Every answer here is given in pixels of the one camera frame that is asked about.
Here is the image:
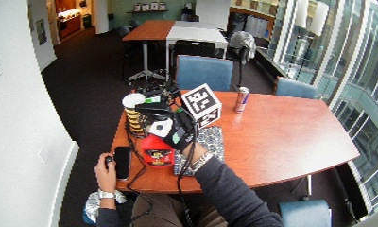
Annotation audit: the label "red snack pouch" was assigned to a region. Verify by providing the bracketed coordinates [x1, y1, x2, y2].
[140, 133, 177, 169]

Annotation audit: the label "black smartphone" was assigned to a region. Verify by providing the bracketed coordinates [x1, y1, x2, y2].
[112, 146, 133, 182]

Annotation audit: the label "silver wristwatch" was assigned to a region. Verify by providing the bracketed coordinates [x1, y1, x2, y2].
[96, 188, 117, 201]

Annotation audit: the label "white marker cube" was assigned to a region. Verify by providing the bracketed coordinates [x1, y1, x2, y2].
[179, 82, 223, 130]

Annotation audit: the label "white patterned bag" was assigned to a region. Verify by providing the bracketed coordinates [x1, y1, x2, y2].
[82, 190, 130, 225]

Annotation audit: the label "blue upholstered chair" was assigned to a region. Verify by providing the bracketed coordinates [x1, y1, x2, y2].
[278, 199, 334, 227]
[272, 76, 319, 100]
[174, 54, 235, 93]

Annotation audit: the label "patterned blue white mat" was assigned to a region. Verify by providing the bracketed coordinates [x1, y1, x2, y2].
[173, 126, 226, 177]

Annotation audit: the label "red silver drink can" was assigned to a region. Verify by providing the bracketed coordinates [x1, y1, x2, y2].
[233, 86, 251, 114]

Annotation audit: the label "black chair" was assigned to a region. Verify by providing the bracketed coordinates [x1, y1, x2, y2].
[170, 39, 219, 60]

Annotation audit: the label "person's legs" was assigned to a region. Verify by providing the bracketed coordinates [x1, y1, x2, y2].
[129, 192, 230, 227]

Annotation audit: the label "brown wooden table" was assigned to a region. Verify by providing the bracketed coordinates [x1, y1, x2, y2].
[121, 20, 177, 43]

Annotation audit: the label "white table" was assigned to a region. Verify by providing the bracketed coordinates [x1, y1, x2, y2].
[165, 20, 229, 45]

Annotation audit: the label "grey jacket on stand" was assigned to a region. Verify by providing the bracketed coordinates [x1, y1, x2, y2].
[227, 30, 258, 63]

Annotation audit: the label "black electronics box with wires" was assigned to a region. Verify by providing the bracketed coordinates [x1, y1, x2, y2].
[130, 79, 182, 105]

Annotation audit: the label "black cable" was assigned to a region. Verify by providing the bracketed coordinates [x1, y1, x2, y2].
[125, 124, 150, 193]

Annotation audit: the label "white wall outlet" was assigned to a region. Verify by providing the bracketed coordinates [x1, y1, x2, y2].
[36, 147, 52, 164]

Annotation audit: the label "silver bracelet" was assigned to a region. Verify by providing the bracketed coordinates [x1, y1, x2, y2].
[190, 151, 215, 173]

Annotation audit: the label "wall shelf with frames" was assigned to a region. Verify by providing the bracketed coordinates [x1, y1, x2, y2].
[126, 1, 170, 14]

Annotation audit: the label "framed wall picture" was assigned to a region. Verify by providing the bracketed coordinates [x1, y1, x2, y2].
[35, 18, 48, 46]

